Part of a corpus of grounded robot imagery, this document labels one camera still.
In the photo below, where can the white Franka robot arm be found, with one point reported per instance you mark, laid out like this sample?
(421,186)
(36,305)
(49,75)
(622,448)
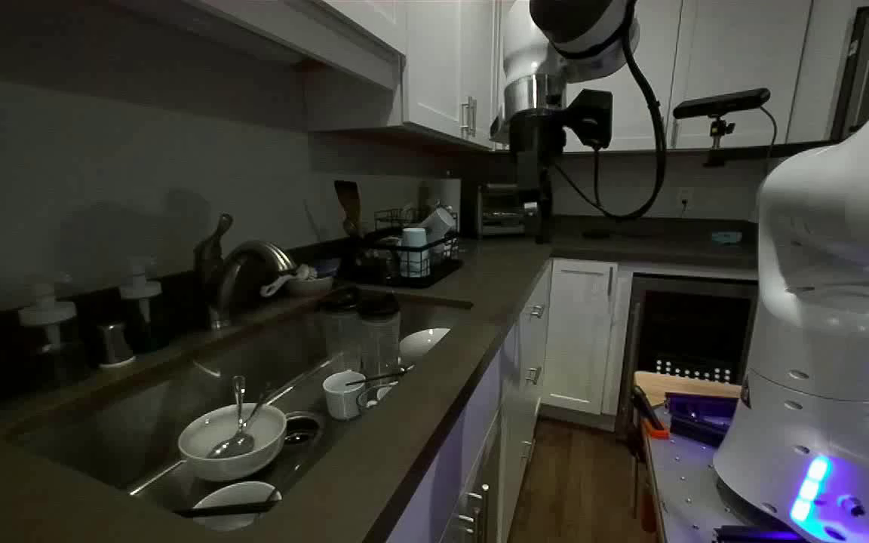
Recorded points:
(826,304)

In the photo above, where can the black built-in wine cooler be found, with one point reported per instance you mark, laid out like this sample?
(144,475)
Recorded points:
(693,334)

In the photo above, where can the steel sink basin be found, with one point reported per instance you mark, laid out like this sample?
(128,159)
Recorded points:
(151,413)

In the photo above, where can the metal fork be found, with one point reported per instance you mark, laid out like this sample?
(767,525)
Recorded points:
(388,376)

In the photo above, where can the white jar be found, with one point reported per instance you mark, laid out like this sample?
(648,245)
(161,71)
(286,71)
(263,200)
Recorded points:
(415,252)

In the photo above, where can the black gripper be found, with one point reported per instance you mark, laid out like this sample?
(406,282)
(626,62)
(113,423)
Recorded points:
(536,145)

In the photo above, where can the purple box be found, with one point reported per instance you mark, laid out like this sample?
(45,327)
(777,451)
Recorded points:
(704,415)

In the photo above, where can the silver toaster oven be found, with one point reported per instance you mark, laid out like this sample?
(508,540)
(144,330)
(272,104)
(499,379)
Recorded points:
(500,208)

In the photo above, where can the black camera on stand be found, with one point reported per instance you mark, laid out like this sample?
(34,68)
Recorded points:
(721,104)

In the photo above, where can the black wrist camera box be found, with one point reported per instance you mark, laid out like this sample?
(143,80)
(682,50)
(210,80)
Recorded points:
(591,119)

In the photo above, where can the metal spoon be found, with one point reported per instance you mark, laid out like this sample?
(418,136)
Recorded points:
(239,417)

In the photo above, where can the clear blender jar black lid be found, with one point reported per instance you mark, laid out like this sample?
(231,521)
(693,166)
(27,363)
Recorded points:
(339,327)
(382,336)

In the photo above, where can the white plate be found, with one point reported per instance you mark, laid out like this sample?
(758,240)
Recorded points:
(239,500)

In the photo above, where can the white mug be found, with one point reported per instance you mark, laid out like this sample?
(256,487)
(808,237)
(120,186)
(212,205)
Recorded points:
(342,396)

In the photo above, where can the white oval dish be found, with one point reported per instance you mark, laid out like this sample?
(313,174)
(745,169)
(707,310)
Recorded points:
(422,341)

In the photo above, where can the white bowl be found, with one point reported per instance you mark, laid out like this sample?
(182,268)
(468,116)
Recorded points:
(215,451)

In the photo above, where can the wooden board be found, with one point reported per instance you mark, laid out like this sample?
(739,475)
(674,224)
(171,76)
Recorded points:
(686,381)

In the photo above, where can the white base cabinet row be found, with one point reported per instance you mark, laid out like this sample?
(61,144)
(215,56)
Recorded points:
(484,443)

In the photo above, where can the white base cabinet door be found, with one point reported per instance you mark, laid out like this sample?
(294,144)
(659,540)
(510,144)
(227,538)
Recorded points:
(581,336)

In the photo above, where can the white cup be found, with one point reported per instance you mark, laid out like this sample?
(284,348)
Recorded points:
(442,224)

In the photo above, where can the small metal cup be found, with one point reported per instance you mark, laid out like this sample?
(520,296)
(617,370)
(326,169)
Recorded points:
(114,344)

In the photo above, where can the black dish rack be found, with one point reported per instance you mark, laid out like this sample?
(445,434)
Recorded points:
(394,263)

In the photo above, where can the small teal dish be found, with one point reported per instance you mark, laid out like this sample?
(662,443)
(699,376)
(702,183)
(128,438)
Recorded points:
(729,237)

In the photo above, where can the white wall cabinet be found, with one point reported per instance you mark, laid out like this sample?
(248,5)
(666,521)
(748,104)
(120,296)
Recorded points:
(333,35)
(436,71)
(737,50)

